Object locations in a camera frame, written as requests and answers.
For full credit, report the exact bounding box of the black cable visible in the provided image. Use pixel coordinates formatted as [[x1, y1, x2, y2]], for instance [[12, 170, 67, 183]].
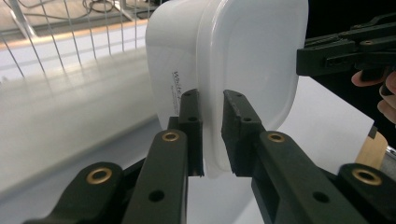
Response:
[[81, 0, 117, 15]]

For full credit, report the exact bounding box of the metal stand leg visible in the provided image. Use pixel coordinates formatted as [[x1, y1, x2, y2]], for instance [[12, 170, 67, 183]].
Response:
[[8, 0, 37, 39]]

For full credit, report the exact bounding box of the white container with frosted lid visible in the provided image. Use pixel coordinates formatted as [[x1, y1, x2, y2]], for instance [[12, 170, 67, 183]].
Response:
[[145, 0, 309, 180]]

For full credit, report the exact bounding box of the white wire rack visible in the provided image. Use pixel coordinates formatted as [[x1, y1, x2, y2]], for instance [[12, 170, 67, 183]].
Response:
[[0, 0, 163, 79]]

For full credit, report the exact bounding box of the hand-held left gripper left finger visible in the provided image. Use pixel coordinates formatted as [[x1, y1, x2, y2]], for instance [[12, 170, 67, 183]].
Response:
[[167, 88, 205, 177]]

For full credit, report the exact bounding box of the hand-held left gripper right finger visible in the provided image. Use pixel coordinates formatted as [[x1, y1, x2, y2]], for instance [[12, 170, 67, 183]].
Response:
[[220, 89, 266, 178]]

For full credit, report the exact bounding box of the light wooden board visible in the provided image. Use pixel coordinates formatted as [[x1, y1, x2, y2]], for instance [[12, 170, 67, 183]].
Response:
[[354, 130, 389, 171]]

